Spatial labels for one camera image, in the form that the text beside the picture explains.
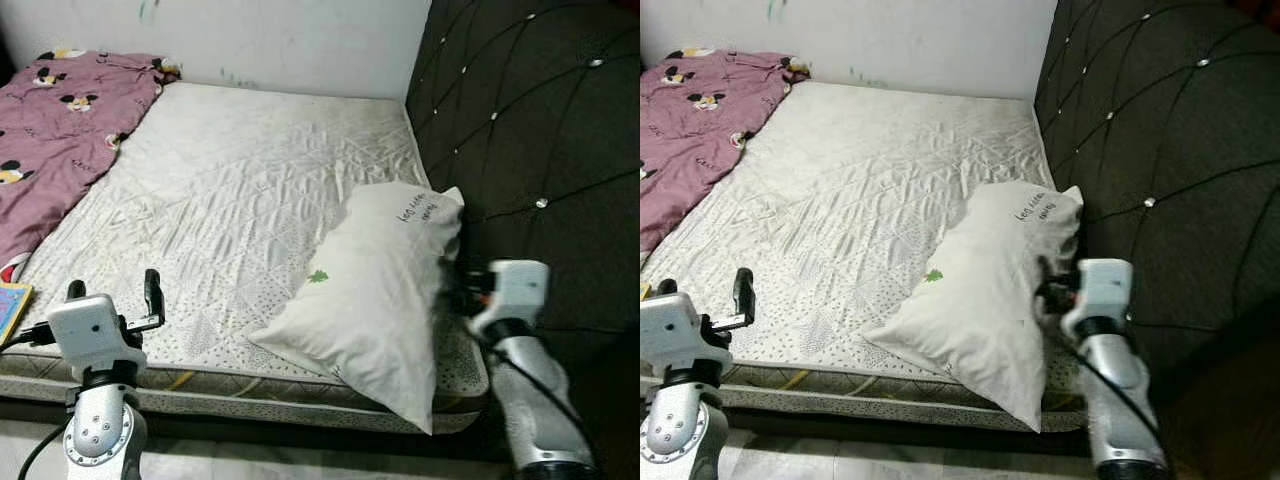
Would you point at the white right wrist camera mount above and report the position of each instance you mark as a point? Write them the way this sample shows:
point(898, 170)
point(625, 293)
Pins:
point(515, 290)
point(1100, 290)

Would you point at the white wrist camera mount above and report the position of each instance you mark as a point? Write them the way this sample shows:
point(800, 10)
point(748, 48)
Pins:
point(90, 325)
point(515, 290)
point(680, 325)
point(1100, 290)

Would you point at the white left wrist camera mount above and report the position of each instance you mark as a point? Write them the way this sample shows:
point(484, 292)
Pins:
point(680, 325)
point(90, 325)

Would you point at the pink Mickey Mouse blanket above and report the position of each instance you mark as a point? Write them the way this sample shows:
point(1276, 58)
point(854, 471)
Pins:
point(700, 130)
point(60, 130)

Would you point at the black bed frame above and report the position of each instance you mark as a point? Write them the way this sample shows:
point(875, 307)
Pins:
point(900, 438)
point(250, 440)

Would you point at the white quilted mattress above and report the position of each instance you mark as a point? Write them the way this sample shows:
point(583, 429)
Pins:
point(230, 200)
point(850, 180)

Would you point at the dark tufted headboard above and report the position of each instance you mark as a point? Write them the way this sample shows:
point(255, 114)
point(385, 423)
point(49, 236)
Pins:
point(530, 120)
point(1160, 130)

